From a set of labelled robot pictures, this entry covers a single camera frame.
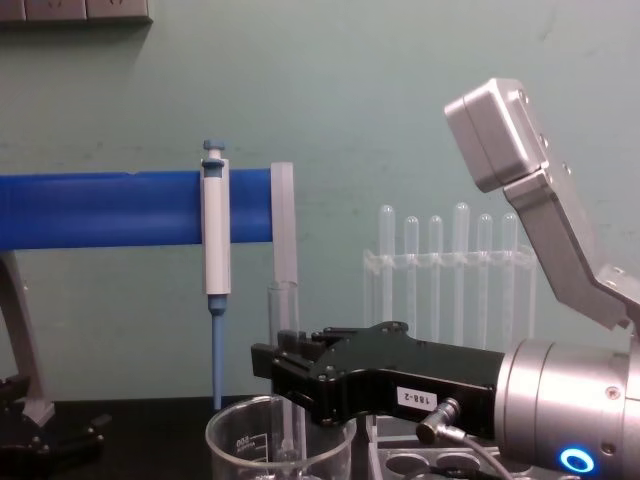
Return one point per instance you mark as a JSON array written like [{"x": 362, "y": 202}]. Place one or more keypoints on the clear rack with round holes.
[{"x": 400, "y": 450}]

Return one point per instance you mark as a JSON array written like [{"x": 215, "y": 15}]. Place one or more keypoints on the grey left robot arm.
[{"x": 25, "y": 330}]

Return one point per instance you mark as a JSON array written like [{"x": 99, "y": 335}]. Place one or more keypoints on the blue pipette stand bar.
[{"x": 100, "y": 210}]

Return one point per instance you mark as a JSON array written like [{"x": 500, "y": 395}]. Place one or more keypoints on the clear glass beaker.
[{"x": 235, "y": 450}]

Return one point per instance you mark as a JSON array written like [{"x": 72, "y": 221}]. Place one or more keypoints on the white and blue pipette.
[{"x": 216, "y": 240}]

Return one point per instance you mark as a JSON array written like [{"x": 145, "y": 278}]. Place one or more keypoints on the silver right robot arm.
[{"x": 550, "y": 400}]

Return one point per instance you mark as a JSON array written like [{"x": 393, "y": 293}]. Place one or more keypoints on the clear plastic test tube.
[
  {"x": 411, "y": 240},
  {"x": 386, "y": 235},
  {"x": 461, "y": 235},
  {"x": 435, "y": 240},
  {"x": 283, "y": 310}
]

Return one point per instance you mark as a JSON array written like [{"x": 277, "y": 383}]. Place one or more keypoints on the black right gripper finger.
[
  {"x": 310, "y": 385},
  {"x": 300, "y": 339}
]

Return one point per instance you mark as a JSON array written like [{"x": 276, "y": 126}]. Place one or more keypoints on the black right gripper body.
[{"x": 430, "y": 365}]

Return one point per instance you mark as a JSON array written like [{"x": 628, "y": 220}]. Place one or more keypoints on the clear acrylic test tube rack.
[{"x": 395, "y": 265}]

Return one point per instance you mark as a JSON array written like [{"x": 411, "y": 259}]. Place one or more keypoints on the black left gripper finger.
[{"x": 75, "y": 432}]

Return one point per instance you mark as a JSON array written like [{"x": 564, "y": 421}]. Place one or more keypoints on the grey wall socket panel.
[{"x": 75, "y": 10}]

